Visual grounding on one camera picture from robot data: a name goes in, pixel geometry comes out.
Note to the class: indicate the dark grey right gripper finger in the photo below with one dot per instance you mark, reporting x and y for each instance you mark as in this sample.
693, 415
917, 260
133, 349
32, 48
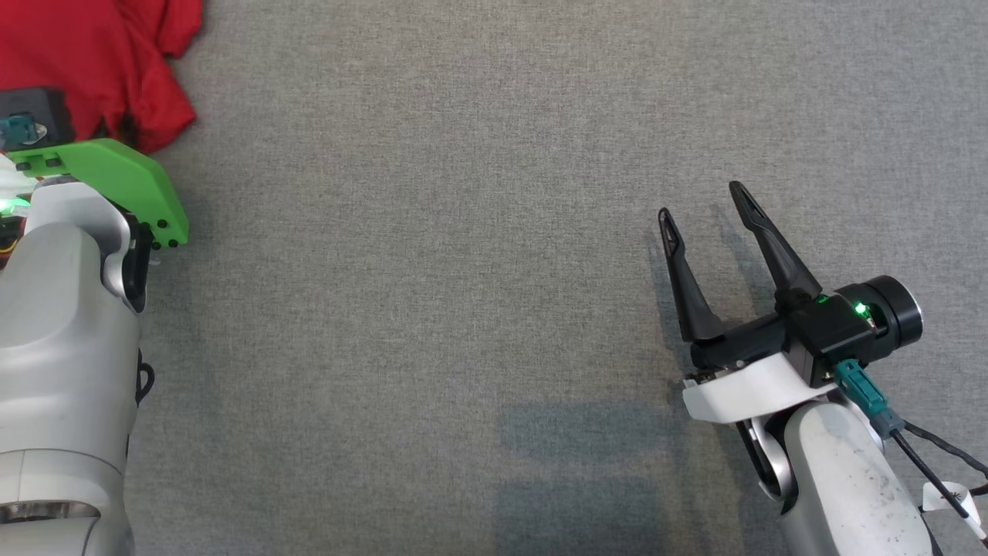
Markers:
691, 301
779, 259

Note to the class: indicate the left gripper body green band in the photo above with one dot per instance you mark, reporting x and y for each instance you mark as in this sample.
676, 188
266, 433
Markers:
116, 174

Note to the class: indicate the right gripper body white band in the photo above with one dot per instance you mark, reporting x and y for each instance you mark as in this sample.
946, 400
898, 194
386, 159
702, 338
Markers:
752, 390

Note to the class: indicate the red garment with white stripes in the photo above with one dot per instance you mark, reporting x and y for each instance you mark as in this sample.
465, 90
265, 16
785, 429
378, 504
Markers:
100, 54

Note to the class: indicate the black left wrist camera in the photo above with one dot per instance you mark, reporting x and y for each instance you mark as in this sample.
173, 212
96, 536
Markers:
42, 104

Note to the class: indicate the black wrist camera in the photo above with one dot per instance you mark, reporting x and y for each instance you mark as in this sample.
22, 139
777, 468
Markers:
864, 320
42, 104

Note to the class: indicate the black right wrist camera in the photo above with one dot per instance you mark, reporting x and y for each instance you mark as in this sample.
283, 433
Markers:
864, 320

